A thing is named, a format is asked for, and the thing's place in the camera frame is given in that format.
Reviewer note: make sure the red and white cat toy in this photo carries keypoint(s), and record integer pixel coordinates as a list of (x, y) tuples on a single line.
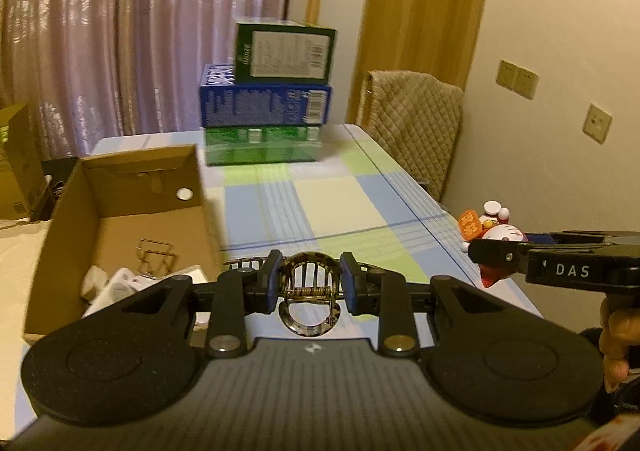
[(502, 231)]

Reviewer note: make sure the blue printed box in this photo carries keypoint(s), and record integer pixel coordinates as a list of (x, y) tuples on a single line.
[(260, 103)]

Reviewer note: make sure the white tray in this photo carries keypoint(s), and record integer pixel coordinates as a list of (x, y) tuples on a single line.
[(190, 273)]

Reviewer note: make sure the brown cardboard box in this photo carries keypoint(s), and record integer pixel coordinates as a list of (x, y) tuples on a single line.
[(125, 231)]

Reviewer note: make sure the person's right forearm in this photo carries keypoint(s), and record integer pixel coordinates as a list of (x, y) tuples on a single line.
[(625, 413)]

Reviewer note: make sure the printed cardboard carton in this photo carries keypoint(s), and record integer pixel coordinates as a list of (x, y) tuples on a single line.
[(20, 166)]

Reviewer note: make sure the lilac patterned curtain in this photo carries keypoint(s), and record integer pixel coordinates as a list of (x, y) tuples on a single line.
[(125, 31)]

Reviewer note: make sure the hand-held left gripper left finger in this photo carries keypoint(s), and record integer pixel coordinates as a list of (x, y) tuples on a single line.
[(270, 281)]

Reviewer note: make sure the bright green box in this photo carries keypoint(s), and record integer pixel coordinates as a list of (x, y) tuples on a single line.
[(260, 146)]

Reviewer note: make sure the person's right hand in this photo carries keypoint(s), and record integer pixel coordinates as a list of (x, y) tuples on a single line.
[(617, 341)]

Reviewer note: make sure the chair with quilted cover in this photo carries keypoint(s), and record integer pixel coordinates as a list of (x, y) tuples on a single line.
[(415, 131)]

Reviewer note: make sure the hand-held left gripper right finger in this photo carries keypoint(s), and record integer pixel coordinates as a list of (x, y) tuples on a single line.
[(352, 281)]

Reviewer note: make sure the beige wall socket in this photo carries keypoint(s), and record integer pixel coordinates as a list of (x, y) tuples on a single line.
[(507, 73), (527, 82), (597, 123)]

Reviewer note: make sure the dark green box white label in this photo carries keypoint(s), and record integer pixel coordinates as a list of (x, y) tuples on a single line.
[(285, 51)]

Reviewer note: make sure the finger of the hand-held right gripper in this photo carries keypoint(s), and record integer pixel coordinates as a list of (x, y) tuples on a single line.
[(500, 256), (590, 237)]

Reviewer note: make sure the tortoiseshell hair claw clip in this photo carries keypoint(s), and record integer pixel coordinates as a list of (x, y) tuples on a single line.
[(310, 258)]

